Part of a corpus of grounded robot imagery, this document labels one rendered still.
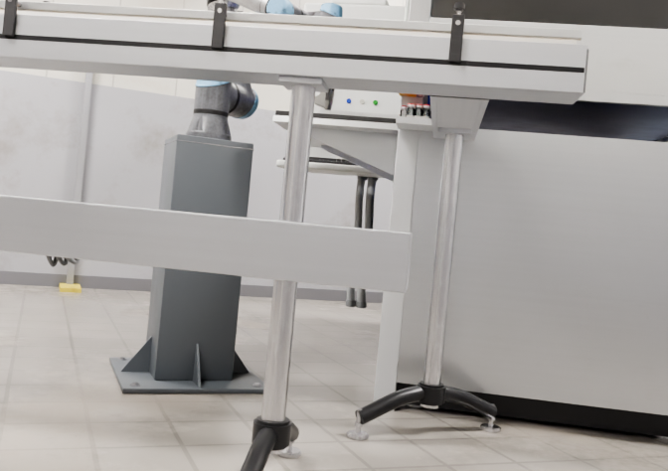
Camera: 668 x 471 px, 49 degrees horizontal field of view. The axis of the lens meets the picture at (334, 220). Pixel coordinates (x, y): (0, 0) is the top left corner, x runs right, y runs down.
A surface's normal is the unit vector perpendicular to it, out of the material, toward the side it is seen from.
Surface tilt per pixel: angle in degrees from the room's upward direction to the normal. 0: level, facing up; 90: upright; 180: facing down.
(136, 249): 90
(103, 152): 90
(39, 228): 90
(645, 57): 90
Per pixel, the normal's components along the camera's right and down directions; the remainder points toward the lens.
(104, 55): -0.14, -0.02
